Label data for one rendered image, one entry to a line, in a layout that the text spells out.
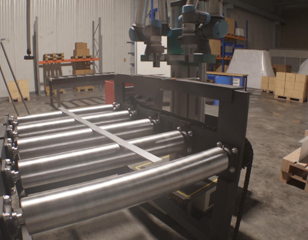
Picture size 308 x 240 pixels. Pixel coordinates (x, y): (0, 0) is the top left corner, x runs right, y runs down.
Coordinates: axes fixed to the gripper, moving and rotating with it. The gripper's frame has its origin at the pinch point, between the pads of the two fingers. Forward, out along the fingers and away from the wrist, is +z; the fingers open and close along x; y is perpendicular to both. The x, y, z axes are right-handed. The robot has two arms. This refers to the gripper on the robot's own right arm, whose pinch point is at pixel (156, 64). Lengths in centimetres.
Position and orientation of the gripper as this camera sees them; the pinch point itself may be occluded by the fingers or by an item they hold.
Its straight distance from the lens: 164.4
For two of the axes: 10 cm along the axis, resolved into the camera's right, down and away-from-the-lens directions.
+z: 0.0, 9.7, 2.5
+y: 8.4, -1.4, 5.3
